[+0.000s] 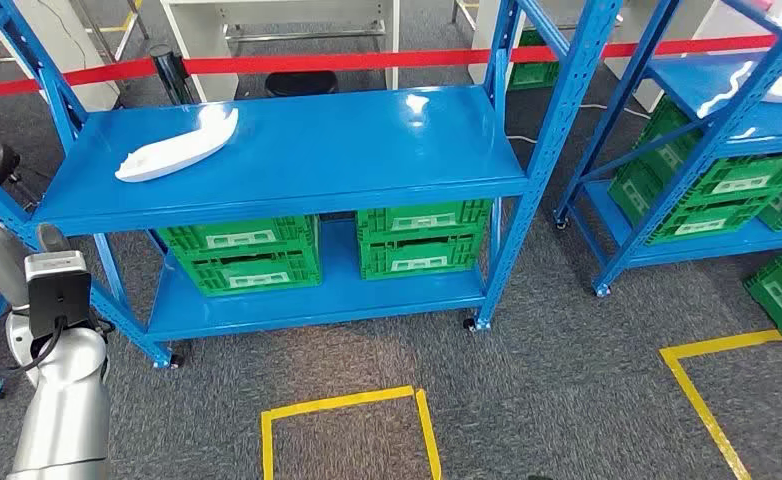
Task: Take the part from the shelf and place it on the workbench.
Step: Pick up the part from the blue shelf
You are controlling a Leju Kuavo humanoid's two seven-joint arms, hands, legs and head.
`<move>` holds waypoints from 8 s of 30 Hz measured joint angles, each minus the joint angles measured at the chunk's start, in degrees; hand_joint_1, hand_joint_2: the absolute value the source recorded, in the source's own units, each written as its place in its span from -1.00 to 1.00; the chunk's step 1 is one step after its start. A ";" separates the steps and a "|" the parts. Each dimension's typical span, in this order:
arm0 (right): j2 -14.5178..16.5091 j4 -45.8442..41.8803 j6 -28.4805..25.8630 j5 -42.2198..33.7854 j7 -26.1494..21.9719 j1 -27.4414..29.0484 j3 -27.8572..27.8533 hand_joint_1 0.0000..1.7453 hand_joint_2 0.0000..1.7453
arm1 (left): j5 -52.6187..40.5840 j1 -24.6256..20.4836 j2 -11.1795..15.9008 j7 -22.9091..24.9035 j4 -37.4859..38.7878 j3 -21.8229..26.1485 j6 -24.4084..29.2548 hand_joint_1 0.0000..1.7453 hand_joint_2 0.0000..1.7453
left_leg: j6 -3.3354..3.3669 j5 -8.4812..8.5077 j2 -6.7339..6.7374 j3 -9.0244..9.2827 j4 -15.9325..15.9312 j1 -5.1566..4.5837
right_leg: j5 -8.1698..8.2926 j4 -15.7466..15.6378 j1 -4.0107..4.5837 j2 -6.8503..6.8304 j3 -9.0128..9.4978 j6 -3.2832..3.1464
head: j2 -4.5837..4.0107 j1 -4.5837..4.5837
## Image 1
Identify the white curved plastic part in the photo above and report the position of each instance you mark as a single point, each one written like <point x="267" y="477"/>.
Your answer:
<point x="166" y="156"/>

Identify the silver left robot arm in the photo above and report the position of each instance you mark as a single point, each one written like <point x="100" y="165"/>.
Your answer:
<point x="66" y="411"/>

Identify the white table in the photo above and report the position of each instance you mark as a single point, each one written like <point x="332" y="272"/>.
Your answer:
<point x="478" y="26"/>
<point x="66" y="40"/>
<point x="199" y="40"/>

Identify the red barrier belt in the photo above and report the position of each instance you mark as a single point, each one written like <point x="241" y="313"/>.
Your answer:
<point x="364" y="61"/>

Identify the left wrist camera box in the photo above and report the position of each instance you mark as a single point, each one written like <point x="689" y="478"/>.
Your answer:
<point x="60" y="298"/>

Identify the metal table frame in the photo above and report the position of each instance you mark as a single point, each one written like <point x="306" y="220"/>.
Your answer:
<point x="91" y="26"/>

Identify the black barrier post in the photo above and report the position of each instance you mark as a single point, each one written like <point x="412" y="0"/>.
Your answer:
<point x="169" y="73"/>

